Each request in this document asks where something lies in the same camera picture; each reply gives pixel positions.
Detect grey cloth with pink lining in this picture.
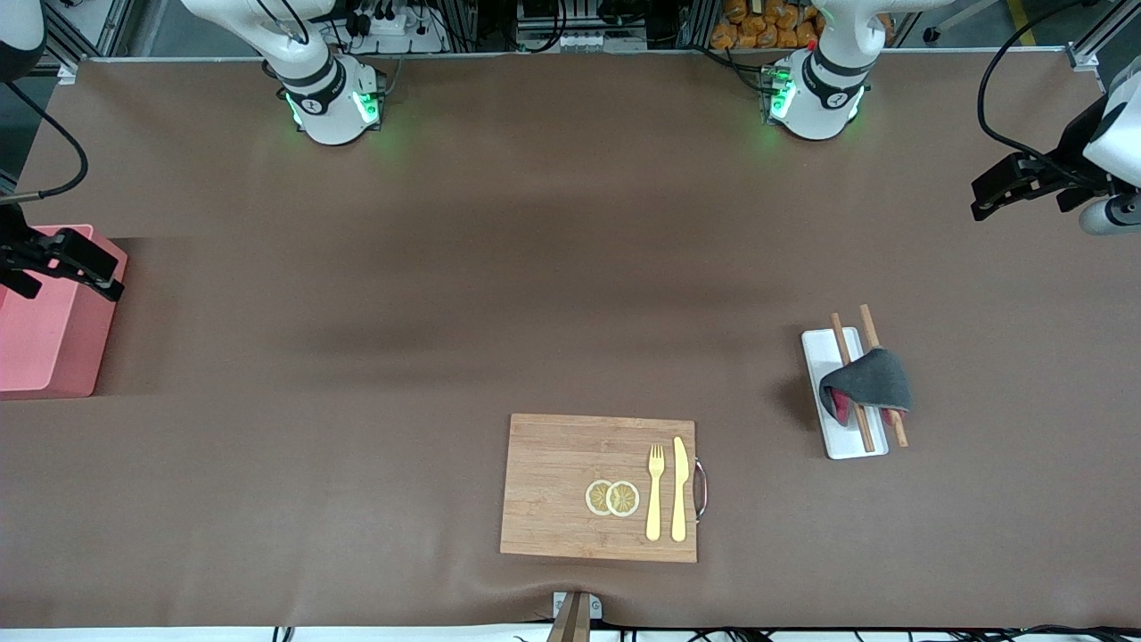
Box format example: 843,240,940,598
818,348,913,427

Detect pink plastic bin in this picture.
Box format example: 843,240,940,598
0,224,128,399

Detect white rectangular tray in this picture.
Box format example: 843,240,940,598
800,326,891,461

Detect pile of orange items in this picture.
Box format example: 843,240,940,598
710,0,895,50

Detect brown table mat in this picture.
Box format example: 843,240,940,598
0,52,1141,630

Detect white power strip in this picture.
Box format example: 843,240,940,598
343,0,447,54

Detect yellow plastic knife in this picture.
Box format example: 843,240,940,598
670,436,690,543

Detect yellow plastic fork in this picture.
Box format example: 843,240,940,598
645,444,666,542

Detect aluminium equipment rack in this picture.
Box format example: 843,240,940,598
446,0,714,53

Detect wooden cutting board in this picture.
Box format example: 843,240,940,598
499,413,710,564

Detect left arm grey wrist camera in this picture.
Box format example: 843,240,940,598
1080,194,1141,236

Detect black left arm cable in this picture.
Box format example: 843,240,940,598
977,0,1106,188

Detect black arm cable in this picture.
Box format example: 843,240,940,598
0,80,89,206
977,0,1106,188

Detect aluminium frame post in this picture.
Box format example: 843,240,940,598
40,0,135,83
1065,0,1141,72

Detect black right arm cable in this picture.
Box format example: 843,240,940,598
0,80,89,206

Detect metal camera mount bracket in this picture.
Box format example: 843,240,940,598
546,590,604,642

